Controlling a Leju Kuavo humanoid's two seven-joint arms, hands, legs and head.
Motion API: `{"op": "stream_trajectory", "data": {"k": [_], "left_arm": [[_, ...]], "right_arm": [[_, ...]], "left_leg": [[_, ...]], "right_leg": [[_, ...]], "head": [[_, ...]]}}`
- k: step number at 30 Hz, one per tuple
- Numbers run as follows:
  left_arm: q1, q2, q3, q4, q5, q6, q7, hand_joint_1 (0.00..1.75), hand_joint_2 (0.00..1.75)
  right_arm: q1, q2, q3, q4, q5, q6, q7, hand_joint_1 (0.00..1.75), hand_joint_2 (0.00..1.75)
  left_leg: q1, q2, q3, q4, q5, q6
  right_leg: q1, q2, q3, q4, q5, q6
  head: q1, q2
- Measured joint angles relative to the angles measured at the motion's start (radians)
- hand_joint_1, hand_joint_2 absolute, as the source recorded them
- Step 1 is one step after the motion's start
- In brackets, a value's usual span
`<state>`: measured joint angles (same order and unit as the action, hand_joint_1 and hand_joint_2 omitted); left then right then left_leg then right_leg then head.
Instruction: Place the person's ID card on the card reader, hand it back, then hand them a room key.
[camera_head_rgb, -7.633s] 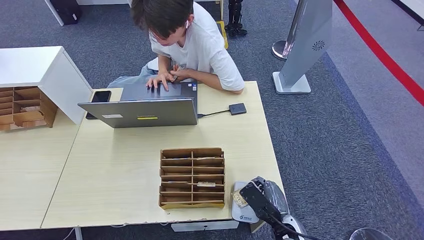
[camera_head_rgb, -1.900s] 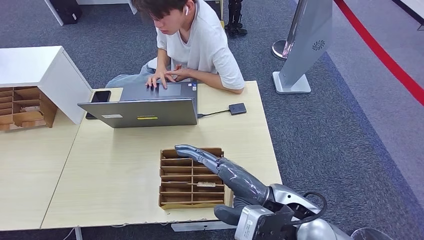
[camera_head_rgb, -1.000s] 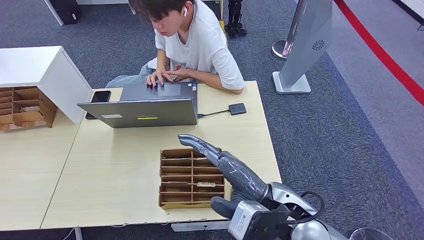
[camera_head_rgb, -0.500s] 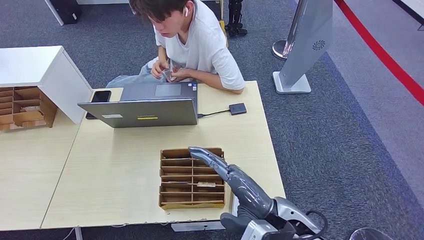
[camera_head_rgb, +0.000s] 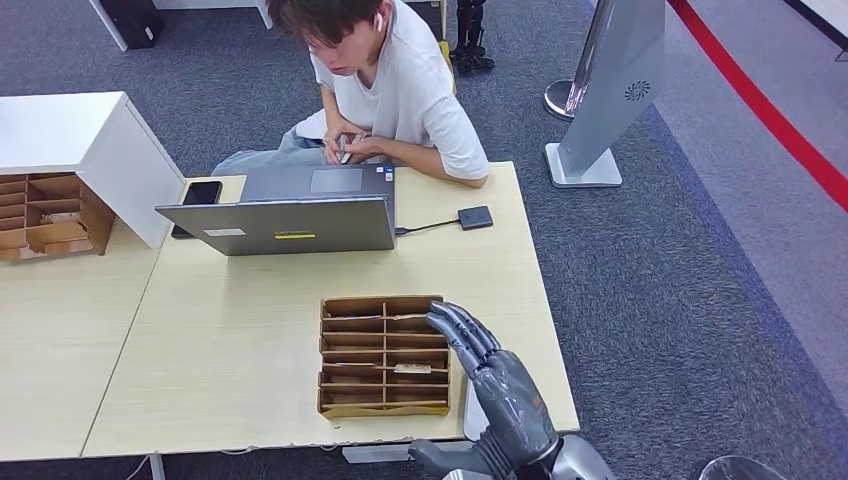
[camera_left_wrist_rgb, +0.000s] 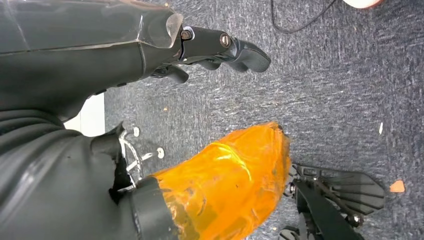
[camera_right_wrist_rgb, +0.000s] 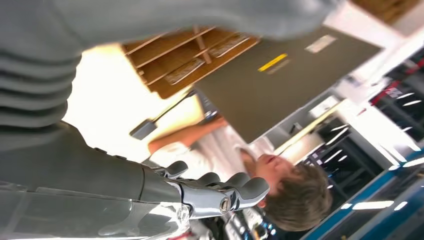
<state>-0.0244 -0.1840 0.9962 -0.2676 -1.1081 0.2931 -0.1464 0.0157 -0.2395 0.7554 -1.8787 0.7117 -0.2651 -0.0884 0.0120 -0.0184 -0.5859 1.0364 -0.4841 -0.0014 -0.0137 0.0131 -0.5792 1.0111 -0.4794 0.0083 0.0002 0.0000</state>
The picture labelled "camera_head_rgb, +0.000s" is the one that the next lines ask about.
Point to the yellow chair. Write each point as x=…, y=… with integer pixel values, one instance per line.
x=447, y=60

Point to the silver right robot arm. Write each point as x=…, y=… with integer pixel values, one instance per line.
x=583, y=460

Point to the black smartphone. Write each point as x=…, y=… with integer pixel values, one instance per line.
x=202, y=192

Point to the white desk leg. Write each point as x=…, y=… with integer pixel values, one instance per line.
x=158, y=469

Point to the person's left forearm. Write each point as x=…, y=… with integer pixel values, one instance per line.
x=430, y=162

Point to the silver kiosk stand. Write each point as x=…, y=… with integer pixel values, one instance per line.
x=609, y=99

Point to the person's right forearm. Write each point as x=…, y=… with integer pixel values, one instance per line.
x=331, y=109

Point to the black box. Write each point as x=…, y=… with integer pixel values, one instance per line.
x=132, y=23

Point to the black square usb device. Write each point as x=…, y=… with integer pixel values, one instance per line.
x=475, y=217

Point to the clear glass dome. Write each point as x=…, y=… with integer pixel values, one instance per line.
x=735, y=469

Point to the person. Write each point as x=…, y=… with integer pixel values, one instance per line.
x=411, y=86

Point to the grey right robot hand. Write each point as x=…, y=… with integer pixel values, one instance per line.
x=510, y=404

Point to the white desk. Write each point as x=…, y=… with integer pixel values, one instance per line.
x=265, y=10

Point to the pale small card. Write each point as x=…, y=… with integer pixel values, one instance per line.
x=344, y=151

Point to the white cabinet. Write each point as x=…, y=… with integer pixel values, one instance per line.
x=132, y=166

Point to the person's right hand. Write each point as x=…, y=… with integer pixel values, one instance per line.
x=334, y=136

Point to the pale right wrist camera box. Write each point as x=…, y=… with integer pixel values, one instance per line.
x=467, y=476

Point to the chrome stanchion post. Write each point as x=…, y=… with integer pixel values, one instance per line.
x=558, y=99

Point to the tan room key card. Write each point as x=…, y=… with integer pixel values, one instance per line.
x=412, y=368

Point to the white earbud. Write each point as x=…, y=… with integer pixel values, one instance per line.
x=378, y=22

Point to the cardboard card organizer tray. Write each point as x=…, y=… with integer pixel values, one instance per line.
x=358, y=412

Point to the white flat card reader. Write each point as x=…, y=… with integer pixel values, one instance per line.
x=472, y=414

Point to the bluish room key card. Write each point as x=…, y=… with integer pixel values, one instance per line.
x=354, y=364

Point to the grey laptop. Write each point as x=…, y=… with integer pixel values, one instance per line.
x=265, y=228

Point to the grey metal desk bracket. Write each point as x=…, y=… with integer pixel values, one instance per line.
x=378, y=454

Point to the person's left hand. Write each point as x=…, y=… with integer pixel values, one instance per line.
x=371, y=149

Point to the cardboard shelf organizer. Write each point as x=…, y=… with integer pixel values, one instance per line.
x=99, y=225

